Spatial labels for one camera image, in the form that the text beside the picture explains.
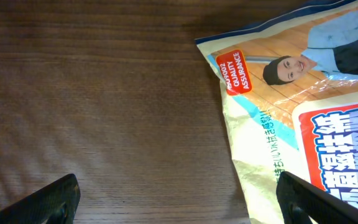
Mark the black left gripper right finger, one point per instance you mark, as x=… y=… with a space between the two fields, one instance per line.
x=302 y=203

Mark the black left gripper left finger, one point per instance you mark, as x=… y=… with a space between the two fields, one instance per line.
x=54 y=203

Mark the yellow snack bag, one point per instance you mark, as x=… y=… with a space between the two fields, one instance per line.
x=289 y=89

